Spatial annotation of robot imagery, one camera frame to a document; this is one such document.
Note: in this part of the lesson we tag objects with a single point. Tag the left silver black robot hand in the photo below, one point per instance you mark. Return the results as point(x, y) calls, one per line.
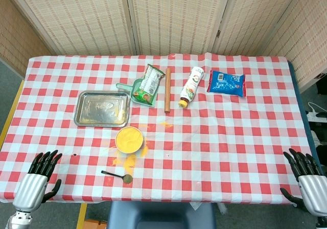
point(30, 190)

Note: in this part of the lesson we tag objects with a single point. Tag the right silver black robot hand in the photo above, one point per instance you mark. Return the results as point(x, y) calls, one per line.
point(314, 193)

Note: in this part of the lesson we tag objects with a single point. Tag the black spoon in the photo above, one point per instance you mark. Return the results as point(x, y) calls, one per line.
point(127, 179)

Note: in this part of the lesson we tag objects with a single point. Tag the rectangular metal tray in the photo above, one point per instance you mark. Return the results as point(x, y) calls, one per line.
point(102, 109)

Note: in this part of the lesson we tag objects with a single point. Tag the beige bowl of yellow powder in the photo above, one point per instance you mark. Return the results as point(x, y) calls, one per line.
point(129, 140)

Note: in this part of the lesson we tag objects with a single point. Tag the orange box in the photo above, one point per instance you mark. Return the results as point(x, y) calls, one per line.
point(94, 224)

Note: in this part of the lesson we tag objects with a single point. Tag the white power strip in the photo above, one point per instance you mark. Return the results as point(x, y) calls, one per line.
point(315, 116)

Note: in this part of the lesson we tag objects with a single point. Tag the red white checkered tablecloth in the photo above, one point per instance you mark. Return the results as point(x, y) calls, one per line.
point(230, 142)

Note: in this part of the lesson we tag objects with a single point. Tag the spilled yellow powder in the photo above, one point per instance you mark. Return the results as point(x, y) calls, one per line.
point(130, 161)

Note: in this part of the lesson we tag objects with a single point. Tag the blue padded seat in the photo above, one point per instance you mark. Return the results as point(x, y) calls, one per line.
point(161, 215)

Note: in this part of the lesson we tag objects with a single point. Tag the green plastic scoop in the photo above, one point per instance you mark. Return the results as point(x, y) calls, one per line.
point(122, 86)

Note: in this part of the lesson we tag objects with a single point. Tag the blue snack bag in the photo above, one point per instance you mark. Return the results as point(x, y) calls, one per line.
point(226, 83)

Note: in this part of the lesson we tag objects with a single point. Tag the green snack bag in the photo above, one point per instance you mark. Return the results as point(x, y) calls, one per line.
point(149, 83)

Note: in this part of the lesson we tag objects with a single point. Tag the white bottle with yellow cap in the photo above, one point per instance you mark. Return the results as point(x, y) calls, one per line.
point(191, 86)

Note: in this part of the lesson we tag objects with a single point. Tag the wooden rolling pin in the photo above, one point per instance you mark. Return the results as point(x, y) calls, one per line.
point(167, 91)

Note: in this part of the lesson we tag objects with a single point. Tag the woven folding screen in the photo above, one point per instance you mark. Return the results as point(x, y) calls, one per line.
point(176, 17)

